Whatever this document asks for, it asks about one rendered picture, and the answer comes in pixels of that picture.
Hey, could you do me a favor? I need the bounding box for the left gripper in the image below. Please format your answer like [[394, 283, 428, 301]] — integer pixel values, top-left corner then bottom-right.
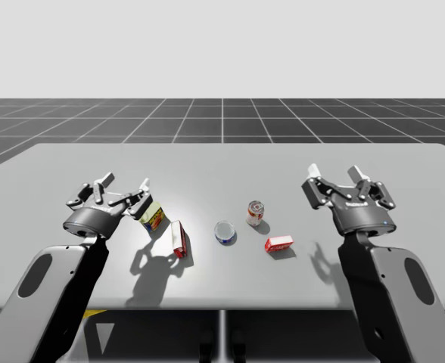
[[62, 172, 154, 240]]

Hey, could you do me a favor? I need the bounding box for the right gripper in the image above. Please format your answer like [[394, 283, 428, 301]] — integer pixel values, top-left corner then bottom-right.
[[301, 163, 397, 237]]

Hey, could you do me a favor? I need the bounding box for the green and blue rectangular can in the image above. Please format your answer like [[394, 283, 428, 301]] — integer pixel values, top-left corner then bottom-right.
[[139, 200, 166, 232]]

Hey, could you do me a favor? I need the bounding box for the red and white carton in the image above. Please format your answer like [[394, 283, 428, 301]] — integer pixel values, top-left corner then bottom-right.
[[170, 219, 188, 259]]

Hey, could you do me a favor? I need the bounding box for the red and white can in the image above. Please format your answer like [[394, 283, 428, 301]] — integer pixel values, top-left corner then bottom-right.
[[246, 200, 266, 227]]

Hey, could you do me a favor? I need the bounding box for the blue flat can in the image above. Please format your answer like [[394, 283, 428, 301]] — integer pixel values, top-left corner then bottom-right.
[[213, 221, 236, 245]]

